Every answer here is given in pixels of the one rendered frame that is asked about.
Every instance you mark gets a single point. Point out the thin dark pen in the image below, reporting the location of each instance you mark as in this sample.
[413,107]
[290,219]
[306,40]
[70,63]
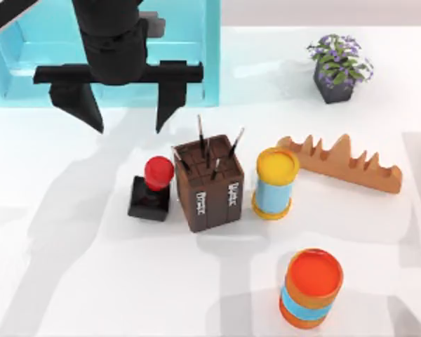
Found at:
[208,154]
[200,135]
[215,169]
[236,142]

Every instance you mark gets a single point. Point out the yellow and blue can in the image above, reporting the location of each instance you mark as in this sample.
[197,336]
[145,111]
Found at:
[273,191]

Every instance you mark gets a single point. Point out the light blue rack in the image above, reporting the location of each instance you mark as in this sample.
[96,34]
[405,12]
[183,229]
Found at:
[182,42]

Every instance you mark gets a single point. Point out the grey rounded camera box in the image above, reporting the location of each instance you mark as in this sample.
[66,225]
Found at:
[156,25]

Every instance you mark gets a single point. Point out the brown wooden pen holder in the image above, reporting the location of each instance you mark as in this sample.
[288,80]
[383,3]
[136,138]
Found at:
[210,203]

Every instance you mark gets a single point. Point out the purple flower plant pot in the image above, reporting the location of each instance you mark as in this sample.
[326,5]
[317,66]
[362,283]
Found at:
[338,73]

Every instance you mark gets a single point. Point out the orange and blue can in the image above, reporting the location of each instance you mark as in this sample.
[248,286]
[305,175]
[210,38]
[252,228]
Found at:
[310,291]

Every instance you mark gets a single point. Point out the red and black stamp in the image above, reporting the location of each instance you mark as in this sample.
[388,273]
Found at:
[153,189]

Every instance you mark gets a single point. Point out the jagged brown wooden rack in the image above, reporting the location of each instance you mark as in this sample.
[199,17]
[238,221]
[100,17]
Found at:
[351,165]

